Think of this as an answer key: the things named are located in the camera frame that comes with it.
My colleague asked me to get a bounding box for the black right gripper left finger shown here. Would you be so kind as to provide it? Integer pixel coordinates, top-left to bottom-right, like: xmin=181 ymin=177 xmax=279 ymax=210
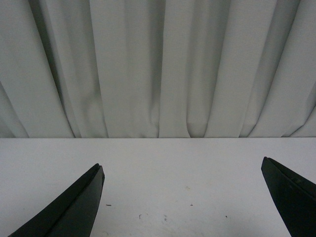
xmin=10 ymin=163 xmax=105 ymax=237

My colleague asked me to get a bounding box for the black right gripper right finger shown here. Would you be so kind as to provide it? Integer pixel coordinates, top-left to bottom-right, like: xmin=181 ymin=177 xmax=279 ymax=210
xmin=261 ymin=157 xmax=316 ymax=237

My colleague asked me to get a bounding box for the white pleated curtain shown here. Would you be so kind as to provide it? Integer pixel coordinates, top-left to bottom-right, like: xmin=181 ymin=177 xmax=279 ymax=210
xmin=0 ymin=0 xmax=316 ymax=138

